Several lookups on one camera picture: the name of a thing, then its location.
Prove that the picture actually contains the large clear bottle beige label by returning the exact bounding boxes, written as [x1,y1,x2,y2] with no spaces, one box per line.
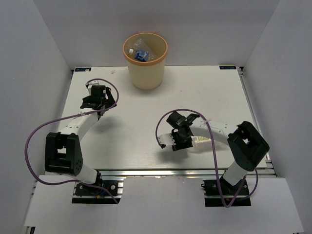
[192,136,227,151]

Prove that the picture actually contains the blue label bottle white cap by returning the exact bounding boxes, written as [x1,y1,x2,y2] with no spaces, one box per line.
[128,48,152,62]

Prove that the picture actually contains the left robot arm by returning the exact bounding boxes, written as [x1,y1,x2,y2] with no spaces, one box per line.
[45,82,115,195]

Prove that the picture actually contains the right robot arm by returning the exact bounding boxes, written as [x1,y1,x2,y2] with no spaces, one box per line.
[157,111,270,195]

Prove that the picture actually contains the beige plastic bin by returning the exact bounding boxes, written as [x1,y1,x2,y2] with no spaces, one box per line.
[123,32,168,90]

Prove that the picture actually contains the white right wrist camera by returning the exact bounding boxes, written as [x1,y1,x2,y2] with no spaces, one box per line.
[157,133,176,149]

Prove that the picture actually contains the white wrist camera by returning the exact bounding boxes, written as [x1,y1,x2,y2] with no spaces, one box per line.
[157,133,176,149]
[85,80,99,95]

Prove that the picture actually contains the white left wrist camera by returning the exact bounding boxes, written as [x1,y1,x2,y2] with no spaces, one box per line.
[85,80,99,95]

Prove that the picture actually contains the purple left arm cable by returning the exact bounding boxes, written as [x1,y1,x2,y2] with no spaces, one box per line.
[24,78,120,204]

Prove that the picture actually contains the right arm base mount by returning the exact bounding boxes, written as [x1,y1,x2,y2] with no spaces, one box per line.
[201,179,251,207]

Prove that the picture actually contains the aluminium front rail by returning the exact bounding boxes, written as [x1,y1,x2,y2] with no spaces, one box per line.
[100,168,276,177]

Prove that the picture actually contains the aluminium rail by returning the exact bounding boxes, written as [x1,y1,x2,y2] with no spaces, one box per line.
[237,66,278,177]
[100,168,276,177]

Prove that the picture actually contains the aluminium right side rail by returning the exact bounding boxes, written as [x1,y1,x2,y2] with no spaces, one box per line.
[237,66,278,177]

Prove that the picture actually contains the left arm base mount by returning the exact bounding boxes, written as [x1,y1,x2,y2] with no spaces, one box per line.
[72,176,125,205]

